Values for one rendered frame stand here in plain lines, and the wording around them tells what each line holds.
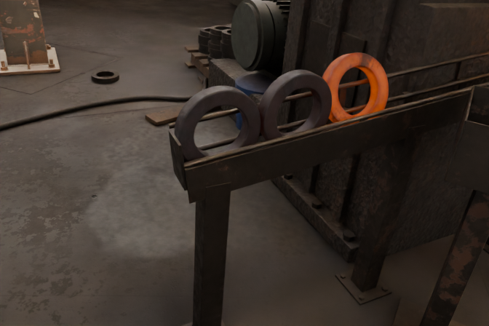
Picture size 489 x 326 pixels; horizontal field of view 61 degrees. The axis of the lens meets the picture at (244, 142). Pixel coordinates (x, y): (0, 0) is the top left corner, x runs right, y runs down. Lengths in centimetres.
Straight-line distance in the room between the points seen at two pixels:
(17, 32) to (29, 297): 220
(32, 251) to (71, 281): 21
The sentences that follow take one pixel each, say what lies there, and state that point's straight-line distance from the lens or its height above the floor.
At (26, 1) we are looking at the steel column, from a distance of 326.
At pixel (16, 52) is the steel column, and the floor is 12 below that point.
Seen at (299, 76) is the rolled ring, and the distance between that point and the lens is 89.
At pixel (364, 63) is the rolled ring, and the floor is 75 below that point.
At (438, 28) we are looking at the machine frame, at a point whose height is 82.
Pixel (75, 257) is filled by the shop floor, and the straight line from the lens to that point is 154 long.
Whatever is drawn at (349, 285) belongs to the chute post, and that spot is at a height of 1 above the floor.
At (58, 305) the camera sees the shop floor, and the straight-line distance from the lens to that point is 141.
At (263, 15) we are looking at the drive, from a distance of 219.
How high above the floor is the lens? 102
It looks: 28 degrees down
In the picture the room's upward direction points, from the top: 5 degrees clockwise
